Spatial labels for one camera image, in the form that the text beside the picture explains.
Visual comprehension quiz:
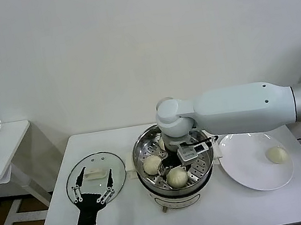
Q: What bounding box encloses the stainless steel steamer pot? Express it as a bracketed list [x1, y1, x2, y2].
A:
[122, 135, 230, 219]

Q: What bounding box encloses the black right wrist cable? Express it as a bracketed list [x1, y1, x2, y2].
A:
[180, 134, 221, 150]

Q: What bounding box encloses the white side table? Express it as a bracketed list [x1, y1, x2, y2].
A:
[0, 117, 57, 225]

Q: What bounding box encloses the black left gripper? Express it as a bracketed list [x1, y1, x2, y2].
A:
[60, 161, 122, 225]

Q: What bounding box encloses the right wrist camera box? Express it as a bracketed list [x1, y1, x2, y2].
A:
[175, 141, 207, 164]

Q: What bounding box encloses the white steamed baozi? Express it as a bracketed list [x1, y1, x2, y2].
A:
[141, 154, 165, 177]
[265, 144, 289, 166]
[165, 166, 189, 190]
[157, 137, 167, 152]

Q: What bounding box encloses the perforated steel steamer basket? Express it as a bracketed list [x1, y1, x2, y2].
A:
[128, 116, 221, 204]

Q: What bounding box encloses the white round plate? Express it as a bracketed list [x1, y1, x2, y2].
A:
[216, 123, 299, 198]

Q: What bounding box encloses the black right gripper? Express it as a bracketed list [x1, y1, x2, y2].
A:
[155, 151, 185, 178]

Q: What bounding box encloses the round glass lid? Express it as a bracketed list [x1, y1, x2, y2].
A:
[61, 149, 132, 211]

